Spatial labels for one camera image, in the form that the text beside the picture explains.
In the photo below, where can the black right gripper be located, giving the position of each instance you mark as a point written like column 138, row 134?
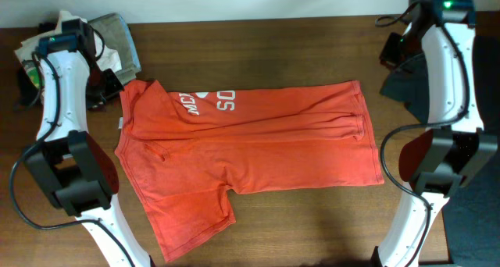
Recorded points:
column 387, row 55

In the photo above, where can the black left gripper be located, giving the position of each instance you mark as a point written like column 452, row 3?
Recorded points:
column 117, row 87

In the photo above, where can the red orange t-shirt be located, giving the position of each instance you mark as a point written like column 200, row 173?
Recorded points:
column 183, row 152

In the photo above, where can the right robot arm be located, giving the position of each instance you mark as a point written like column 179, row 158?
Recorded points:
column 444, row 32

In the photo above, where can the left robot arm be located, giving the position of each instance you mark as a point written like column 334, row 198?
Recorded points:
column 70, row 168

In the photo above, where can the olive folded garment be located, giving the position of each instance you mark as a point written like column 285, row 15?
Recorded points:
column 109, row 49

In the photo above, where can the light blue folded garment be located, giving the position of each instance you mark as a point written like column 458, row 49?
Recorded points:
column 128, row 51

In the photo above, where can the black folded garment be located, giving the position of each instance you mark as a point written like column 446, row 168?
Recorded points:
column 30, row 95

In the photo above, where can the dark navy garment pile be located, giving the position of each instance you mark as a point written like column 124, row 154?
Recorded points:
column 472, row 181

